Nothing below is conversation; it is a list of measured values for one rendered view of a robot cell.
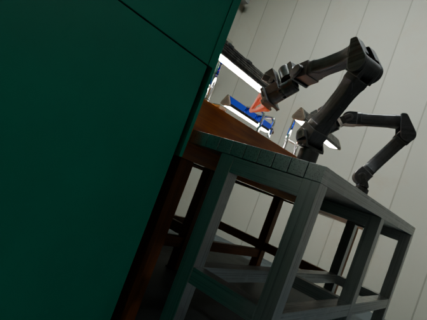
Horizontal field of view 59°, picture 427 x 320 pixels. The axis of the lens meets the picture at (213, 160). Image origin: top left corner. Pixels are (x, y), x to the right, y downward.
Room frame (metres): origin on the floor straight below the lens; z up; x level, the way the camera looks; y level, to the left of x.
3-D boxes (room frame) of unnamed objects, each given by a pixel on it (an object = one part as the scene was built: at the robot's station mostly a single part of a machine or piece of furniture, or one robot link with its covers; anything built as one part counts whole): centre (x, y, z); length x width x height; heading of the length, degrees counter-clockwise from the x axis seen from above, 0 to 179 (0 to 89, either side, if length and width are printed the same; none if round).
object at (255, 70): (1.65, 0.06, 1.08); 0.62 x 0.08 x 0.07; 140
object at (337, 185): (1.59, -0.27, 0.65); 1.20 x 0.90 x 0.04; 141
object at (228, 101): (2.75, -0.14, 1.08); 0.62 x 0.08 x 0.07; 140
